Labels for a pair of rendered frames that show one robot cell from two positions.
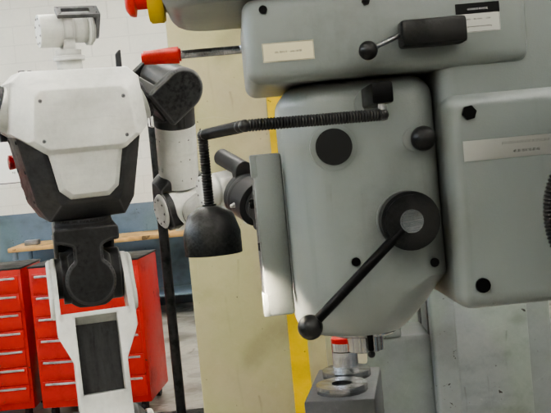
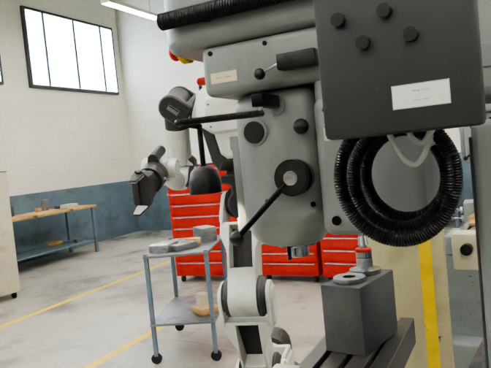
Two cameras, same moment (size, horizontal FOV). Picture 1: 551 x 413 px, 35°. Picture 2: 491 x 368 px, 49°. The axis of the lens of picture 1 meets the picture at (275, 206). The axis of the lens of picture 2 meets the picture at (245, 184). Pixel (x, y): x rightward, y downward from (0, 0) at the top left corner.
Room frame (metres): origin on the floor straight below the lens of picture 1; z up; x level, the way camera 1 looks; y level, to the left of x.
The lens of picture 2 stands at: (0.10, -0.57, 1.51)
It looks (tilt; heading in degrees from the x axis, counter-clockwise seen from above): 3 degrees down; 29
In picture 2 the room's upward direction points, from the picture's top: 6 degrees counter-clockwise
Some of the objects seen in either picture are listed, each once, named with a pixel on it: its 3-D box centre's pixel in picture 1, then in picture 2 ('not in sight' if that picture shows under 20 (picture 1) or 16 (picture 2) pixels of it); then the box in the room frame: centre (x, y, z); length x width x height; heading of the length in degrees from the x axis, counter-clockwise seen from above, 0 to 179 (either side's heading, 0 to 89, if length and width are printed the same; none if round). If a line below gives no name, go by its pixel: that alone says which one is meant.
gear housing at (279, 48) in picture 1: (371, 43); (299, 66); (1.16, -0.14, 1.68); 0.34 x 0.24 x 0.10; 92
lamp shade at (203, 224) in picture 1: (211, 229); (204, 179); (1.10, 0.08, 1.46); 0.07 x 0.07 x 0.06
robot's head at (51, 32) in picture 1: (64, 36); not in sight; (1.81, 0.39, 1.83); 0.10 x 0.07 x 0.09; 114
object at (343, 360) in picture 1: (344, 355); (364, 259); (1.62, -0.10, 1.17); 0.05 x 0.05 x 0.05
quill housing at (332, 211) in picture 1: (357, 206); (291, 167); (1.16, -0.11, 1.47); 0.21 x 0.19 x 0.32; 2
